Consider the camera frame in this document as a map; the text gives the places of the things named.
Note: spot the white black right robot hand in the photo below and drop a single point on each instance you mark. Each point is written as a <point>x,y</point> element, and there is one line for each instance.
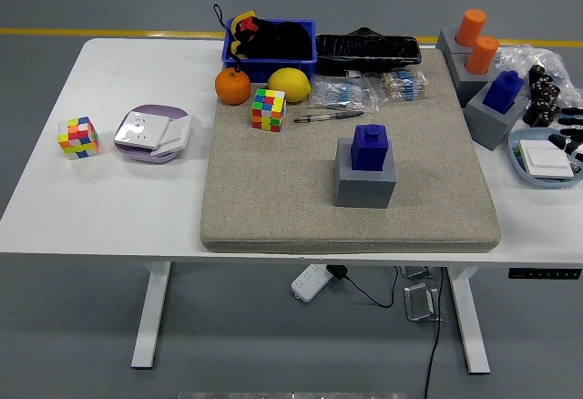
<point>571,144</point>

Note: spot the blue seal stamp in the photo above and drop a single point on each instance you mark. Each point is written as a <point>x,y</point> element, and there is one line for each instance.
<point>369,150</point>
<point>501,91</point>

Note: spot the grey square seal holder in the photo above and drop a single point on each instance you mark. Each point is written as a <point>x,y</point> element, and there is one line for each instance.
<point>487,128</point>
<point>362,189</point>

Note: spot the small black cylinder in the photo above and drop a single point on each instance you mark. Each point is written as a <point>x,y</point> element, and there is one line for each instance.
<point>549,92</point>
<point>529,116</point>
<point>538,71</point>
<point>543,119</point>
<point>552,110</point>
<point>539,104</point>
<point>543,82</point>

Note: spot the light blue plate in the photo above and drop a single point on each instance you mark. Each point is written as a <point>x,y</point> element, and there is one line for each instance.
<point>530,136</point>

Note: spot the small green part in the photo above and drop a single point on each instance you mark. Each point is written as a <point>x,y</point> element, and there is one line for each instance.
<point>516,151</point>

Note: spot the crumpled clear plastic bag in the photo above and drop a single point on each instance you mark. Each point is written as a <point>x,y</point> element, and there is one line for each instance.
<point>524,57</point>

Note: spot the grey cylinder stamp holder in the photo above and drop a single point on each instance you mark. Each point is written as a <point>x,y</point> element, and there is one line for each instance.
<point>469,87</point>
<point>446,43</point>

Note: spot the orange cylinder stamp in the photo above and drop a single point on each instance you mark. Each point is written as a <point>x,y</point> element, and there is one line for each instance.
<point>471,27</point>
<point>482,55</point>

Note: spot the black table control panel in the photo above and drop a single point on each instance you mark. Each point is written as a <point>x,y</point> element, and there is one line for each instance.
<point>544,274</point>

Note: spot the clear bag of brown resistors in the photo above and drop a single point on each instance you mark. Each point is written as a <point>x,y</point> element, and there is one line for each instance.
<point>403,84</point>

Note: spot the white table leg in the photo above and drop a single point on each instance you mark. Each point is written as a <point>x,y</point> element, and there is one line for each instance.
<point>150,317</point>
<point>469,321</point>

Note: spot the black tray wrapped in plastic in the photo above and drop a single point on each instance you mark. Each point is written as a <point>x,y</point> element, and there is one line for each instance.
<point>364,53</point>

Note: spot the clear bag of blue resistors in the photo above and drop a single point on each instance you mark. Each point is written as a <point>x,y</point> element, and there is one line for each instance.
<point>341,94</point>

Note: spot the clear ballpoint pen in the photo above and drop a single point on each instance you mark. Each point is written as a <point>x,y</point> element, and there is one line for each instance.
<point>328,116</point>

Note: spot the yellow lemon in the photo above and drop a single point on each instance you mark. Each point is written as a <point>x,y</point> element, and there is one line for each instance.
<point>289,84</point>

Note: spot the white power strip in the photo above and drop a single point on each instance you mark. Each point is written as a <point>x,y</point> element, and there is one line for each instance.
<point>309,283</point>

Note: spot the grey-brown fabric mat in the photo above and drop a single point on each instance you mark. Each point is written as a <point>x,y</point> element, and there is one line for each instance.
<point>273,189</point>

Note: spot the large colourful puzzle cube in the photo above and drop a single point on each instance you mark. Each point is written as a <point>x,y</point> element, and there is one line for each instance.
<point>268,109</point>

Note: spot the blue plastic bin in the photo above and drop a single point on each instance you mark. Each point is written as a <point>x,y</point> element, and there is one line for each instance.
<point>268,70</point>

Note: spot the orange fruit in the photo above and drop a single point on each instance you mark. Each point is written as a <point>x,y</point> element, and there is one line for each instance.
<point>233,87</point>

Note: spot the purple plate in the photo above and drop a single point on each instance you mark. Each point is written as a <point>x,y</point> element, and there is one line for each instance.
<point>157,109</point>

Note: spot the small colourful puzzle cube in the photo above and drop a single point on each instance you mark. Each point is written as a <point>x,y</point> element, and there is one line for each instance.
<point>78,138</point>

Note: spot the white wall switch panel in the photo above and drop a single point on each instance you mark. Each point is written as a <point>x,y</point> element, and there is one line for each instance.
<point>176,137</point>
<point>544,160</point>

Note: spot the small metal bracket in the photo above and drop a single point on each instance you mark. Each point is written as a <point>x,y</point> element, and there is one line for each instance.
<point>415,272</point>

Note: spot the large metal bracket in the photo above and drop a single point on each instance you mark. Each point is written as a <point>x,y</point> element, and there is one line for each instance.
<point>421,301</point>

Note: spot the white wall socket panel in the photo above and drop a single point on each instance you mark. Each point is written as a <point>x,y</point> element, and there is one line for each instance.
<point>139,130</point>

